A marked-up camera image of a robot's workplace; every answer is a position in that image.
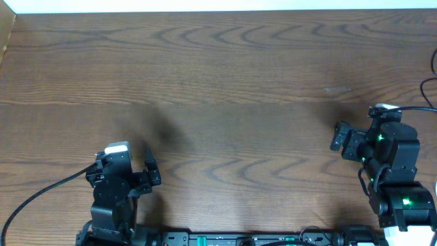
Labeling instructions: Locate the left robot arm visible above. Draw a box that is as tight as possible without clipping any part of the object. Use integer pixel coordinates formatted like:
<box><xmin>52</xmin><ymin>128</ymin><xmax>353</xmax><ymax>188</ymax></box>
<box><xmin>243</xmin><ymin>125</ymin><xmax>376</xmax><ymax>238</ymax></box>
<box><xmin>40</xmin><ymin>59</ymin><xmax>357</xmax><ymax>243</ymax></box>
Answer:
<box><xmin>75</xmin><ymin>146</ymin><xmax>161</xmax><ymax>245</ymax></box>

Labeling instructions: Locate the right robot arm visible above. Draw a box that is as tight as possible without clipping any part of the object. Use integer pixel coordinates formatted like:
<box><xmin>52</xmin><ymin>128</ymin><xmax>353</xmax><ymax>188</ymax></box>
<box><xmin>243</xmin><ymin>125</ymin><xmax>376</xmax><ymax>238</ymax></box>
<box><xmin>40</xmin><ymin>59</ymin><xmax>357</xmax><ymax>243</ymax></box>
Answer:
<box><xmin>330</xmin><ymin>120</ymin><xmax>436</xmax><ymax>246</ymax></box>

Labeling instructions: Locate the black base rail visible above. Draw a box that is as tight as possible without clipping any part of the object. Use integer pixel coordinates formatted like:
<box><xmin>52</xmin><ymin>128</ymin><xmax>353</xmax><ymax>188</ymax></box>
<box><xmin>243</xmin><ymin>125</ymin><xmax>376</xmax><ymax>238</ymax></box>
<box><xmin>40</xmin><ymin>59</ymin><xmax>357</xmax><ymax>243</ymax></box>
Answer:
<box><xmin>74</xmin><ymin>225</ymin><xmax>386</xmax><ymax>246</ymax></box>

